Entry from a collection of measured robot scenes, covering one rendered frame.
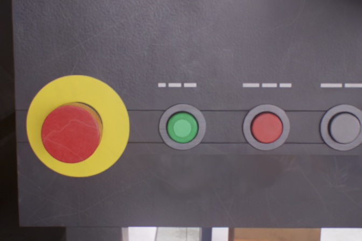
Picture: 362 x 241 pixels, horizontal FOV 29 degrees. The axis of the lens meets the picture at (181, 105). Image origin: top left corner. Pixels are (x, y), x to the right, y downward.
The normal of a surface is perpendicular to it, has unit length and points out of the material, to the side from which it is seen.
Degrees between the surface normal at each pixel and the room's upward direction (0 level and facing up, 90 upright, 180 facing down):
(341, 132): 90
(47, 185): 90
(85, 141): 90
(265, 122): 90
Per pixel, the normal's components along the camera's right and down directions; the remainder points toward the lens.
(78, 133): -0.02, 0.14
